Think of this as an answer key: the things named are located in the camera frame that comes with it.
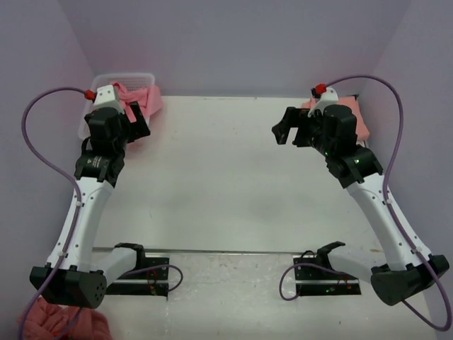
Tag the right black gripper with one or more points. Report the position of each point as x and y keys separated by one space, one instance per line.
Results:
x=295 y=117

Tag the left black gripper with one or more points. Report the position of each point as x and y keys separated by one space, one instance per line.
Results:
x=137 y=129

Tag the pink t shirt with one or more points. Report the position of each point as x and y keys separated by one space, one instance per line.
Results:
x=148 y=98

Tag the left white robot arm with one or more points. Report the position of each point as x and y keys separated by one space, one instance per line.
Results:
x=70 y=277

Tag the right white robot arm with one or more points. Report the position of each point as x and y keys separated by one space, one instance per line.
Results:
x=404 y=266

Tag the white plastic basket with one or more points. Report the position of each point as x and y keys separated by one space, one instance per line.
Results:
x=132 y=81

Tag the folded salmon t shirt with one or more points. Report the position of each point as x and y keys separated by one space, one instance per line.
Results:
x=342 y=122

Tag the crumpled salmon shirt pile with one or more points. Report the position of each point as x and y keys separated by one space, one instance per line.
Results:
x=48 y=321

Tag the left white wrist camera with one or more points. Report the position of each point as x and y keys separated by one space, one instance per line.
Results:
x=107 y=97

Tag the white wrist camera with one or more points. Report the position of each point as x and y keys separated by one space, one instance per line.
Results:
x=107 y=97
x=325 y=96

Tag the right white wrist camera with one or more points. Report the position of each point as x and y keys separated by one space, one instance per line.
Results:
x=325 y=96

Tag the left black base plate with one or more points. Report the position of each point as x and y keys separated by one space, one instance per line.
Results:
x=150 y=283

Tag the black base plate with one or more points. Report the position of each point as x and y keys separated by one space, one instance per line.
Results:
x=150 y=283
x=312 y=282

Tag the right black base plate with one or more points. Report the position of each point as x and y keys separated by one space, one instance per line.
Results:
x=312 y=282

